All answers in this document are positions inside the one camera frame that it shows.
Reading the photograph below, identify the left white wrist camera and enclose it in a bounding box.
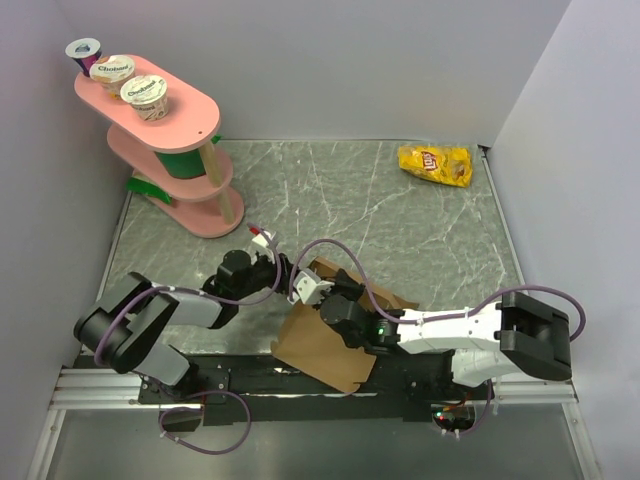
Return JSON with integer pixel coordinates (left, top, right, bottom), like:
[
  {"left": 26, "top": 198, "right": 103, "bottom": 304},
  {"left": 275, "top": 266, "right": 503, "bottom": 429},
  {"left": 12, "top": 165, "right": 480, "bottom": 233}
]
[{"left": 249, "top": 225, "right": 278, "bottom": 249}]

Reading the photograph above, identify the brown cardboard box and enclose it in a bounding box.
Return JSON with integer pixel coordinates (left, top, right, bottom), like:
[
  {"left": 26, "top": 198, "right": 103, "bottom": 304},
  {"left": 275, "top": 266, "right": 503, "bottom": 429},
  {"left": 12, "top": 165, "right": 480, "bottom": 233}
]
[{"left": 269, "top": 256, "right": 420, "bottom": 395}]

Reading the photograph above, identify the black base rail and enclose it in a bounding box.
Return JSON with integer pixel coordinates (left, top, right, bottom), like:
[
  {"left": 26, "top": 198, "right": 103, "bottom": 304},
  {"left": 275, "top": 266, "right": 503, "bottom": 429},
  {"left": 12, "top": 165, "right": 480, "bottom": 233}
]
[{"left": 119, "top": 352, "right": 506, "bottom": 427}]

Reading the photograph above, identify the yellow chips bag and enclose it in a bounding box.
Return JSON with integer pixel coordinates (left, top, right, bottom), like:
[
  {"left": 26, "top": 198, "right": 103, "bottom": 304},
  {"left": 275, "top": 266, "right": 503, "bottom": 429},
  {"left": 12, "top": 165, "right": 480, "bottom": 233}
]
[{"left": 397, "top": 145, "right": 473, "bottom": 188}]

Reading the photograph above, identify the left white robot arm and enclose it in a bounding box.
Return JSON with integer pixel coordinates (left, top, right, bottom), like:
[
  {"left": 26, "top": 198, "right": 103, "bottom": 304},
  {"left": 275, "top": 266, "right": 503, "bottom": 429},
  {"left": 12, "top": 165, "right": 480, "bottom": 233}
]
[{"left": 73, "top": 250, "right": 292, "bottom": 402}]

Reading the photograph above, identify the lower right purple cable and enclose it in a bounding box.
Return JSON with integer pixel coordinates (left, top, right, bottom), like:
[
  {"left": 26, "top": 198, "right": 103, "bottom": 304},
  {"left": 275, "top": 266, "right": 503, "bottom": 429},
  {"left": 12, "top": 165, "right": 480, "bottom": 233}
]
[{"left": 439, "top": 379, "right": 499, "bottom": 441}]

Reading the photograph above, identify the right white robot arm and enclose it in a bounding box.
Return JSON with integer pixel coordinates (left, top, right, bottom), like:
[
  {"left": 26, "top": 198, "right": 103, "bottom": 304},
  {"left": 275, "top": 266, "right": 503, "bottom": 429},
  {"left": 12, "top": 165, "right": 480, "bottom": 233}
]
[{"left": 315, "top": 281, "right": 572, "bottom": 399}]

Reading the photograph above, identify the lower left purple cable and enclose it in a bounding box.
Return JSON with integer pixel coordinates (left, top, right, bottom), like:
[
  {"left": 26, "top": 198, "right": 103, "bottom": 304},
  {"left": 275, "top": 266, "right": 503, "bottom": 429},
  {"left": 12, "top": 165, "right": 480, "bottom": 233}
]
[{"left": 158, "top": 389, "right": 252, "bottom": 456}]

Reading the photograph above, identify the orange Chobani yogurt cup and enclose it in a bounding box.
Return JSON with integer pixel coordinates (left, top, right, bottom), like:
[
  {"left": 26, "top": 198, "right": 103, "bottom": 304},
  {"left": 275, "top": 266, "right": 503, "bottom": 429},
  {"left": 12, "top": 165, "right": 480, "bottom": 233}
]
[{"left": 89, "top": 55, "right": 135, "bottom": 98}]

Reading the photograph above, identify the white Chobani yogurt cup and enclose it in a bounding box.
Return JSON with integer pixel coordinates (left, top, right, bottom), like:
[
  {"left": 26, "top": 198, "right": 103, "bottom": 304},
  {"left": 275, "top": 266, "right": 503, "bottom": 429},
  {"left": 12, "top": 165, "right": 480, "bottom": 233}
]
[{"left": 120, "top": 74, "right": 169, "bottom": 121}]

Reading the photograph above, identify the pink tiered shelf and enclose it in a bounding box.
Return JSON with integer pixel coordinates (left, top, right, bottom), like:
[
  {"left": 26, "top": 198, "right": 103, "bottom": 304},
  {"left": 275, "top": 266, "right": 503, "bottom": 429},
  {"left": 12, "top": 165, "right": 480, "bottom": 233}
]
[{"left": 74, "top": 55, "right": 244, "bottom": 239}]

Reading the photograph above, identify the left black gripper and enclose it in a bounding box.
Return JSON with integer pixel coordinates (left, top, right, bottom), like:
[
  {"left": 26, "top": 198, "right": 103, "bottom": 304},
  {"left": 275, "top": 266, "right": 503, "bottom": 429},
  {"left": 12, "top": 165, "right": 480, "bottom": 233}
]
[{"left": 235, "top": 247, "right": 303, "bottom": 301}]

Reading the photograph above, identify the purple yogurt cup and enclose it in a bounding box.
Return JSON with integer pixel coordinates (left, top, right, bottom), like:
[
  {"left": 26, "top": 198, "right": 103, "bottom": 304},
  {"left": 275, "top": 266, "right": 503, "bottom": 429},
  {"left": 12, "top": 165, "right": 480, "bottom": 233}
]
[{"left": 65, "top": 37, "right": 102, "bottom": 77}]

